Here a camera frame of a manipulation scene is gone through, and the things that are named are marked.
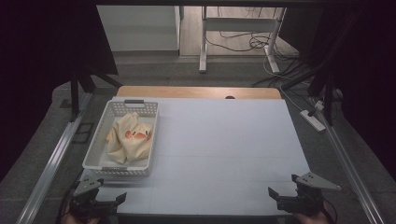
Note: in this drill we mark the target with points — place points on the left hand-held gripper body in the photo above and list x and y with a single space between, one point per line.
85 199

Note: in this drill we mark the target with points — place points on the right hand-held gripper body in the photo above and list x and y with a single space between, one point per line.
306 199

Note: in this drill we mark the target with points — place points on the white plastic basket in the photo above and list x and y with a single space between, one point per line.
99 155

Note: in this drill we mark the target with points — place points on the cream cloth with orange print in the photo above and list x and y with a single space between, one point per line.
132 141

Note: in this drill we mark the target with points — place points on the person's right hand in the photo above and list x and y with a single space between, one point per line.
317 217

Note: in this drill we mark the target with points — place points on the person's left hand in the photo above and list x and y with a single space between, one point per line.
79 220

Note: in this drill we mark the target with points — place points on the white power strip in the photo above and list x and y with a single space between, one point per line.
312 120

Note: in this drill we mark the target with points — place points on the white plug adapter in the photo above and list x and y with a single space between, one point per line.
319 105

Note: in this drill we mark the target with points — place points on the black metal stand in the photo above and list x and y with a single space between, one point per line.
81 90
325 93

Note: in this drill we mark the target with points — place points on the small dark round object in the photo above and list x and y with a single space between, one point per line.
230 97

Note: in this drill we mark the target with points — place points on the black curtain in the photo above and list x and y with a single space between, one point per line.
40 68
361 68

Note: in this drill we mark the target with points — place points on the wooden table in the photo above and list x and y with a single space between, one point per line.
193 92

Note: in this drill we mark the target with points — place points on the white cabinet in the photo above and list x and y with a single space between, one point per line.
140 28

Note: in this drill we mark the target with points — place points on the aluminium rail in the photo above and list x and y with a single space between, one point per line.
348 168
53 161

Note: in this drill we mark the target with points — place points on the white desk frame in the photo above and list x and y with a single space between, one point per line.
239 24

